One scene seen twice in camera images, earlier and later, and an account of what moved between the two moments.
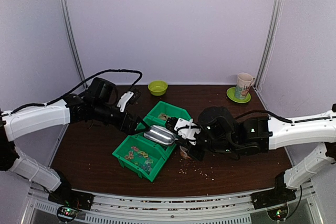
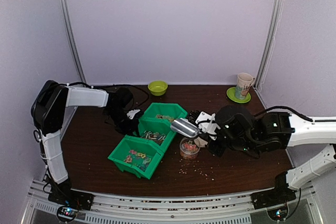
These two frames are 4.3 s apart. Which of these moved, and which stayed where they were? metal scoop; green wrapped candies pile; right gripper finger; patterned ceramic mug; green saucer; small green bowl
Moved: right gripper finger; metal scoop
Stayed: patterned ceramic mug; green saucer; small green bowl; green wrapped candies pile
